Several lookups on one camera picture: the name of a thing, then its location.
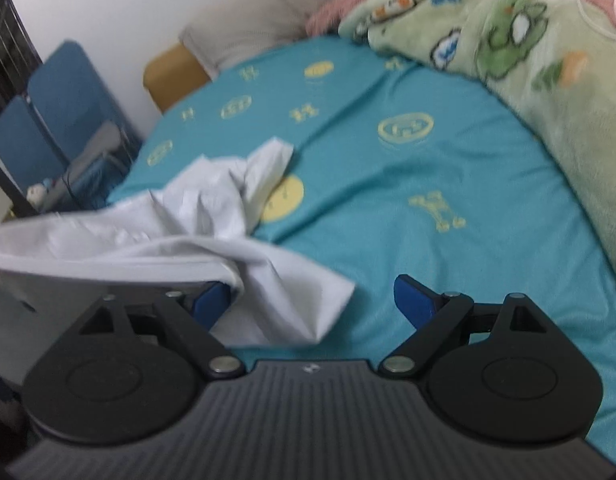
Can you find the green cartoon fleece blanket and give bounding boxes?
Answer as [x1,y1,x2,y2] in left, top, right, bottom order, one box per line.
[338,0,616,271]

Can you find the mustard yellow headboard cushion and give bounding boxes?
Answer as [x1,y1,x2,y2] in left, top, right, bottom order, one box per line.
[143,44,212,113]

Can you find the white garment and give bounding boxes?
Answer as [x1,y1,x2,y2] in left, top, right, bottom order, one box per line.
[0,138,355,385]

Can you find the teal patterned bed sheet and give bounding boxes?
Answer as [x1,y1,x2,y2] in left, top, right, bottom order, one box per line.
[112,36,616,462]

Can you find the dark window with grille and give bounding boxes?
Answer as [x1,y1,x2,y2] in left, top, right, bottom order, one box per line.
[0,0,41,114]

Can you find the blue folding chair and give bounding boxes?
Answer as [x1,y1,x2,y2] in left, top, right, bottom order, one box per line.
[0,40,141,212]

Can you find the white charging cable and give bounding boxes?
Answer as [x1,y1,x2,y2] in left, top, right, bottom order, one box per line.
[576,0,616,42]

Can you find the grey pillow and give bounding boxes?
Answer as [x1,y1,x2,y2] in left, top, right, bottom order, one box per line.
[179,0,331,79]

